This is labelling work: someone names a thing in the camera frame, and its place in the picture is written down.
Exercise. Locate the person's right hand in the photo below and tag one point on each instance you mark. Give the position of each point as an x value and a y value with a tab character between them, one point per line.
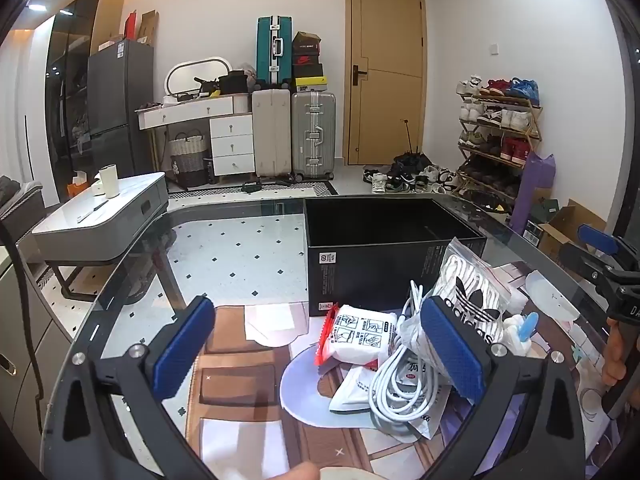
611	360

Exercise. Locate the teal suitcase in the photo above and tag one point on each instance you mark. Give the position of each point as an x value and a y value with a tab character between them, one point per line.
274	50

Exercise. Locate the rows of assorted shoes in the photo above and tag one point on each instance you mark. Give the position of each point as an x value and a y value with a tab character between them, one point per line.
500	120

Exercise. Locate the black glass cabinet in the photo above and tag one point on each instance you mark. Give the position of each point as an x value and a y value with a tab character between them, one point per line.
70	85

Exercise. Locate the small white plush toy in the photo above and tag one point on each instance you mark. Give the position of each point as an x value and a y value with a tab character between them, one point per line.
517	332

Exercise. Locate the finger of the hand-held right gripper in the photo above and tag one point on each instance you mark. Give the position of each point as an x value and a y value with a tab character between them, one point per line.
582	260
597	240

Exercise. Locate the orange tissue box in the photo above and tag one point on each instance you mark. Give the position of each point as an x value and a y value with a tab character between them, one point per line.
77	187

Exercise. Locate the white vanity desk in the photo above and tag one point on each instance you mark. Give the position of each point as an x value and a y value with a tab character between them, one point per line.
210	125

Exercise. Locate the zip bag of white laces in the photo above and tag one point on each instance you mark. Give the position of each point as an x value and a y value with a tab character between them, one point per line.
470	280

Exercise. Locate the silver suitcase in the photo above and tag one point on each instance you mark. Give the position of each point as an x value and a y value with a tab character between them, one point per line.
314	132

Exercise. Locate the brown lid shoebox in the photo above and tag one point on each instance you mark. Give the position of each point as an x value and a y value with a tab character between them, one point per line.
306	39

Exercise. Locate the white tall cabinet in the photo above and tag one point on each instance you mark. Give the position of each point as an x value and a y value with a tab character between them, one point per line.
37	110

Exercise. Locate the red white wipes packet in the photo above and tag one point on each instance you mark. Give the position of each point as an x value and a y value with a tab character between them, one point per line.
360	335

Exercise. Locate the beige low cabinet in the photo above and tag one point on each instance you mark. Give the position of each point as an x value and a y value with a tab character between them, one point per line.
30	335

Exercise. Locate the pile of white sneakers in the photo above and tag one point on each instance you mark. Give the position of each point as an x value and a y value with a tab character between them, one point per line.
400	180

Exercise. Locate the woven laundry basket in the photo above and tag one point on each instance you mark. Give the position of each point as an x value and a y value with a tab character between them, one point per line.
187	157

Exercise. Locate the person's left hand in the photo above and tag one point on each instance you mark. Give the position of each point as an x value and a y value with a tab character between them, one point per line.
295	471

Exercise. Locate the black bag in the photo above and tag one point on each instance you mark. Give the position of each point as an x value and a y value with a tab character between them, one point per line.
232	82

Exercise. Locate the black umbrella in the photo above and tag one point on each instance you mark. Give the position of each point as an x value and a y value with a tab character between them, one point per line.
410	157

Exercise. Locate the slim silver tool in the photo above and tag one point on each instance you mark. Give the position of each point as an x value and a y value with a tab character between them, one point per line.
92	210

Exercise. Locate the yellow black shoebox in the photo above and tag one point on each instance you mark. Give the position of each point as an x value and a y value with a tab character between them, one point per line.
310	83

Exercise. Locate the flat cardboard piece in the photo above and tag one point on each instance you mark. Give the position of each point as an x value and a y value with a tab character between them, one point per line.
147	27

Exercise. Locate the beige suitcase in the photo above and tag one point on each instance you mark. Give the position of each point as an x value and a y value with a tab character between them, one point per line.
271	132

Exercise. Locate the printed table mat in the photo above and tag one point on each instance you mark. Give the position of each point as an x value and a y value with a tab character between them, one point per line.
240	385

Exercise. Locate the open cardboard box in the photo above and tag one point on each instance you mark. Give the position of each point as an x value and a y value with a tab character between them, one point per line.
570	230

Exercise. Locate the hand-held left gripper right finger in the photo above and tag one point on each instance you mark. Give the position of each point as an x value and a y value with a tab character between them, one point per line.
452	350

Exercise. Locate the tan wooden door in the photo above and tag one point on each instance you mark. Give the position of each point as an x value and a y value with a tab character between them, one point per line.
385	85

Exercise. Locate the purple yoga mat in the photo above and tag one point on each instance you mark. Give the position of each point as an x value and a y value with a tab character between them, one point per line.
532	190

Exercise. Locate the wooden shoe rack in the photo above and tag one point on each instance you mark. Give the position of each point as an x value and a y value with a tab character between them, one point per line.
530	132

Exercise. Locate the black cardboard box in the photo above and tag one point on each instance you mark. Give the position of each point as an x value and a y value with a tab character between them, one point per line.
375	260

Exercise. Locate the white cup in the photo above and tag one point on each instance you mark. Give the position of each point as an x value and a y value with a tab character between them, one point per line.
108	180

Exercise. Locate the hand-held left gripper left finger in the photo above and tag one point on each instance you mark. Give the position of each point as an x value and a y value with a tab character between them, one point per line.
185	345

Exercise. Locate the dark grey fridge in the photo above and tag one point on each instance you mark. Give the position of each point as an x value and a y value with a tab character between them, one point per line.
117	100

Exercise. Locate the grey white coffee table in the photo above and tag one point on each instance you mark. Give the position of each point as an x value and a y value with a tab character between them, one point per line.
100	215

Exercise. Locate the red paper bag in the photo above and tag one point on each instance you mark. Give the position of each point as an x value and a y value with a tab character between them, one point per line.
131	25

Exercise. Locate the oval white mirror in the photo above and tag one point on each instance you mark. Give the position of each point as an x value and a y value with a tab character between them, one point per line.
197	72

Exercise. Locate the dark printed carton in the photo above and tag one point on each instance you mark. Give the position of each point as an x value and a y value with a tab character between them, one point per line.
534	232

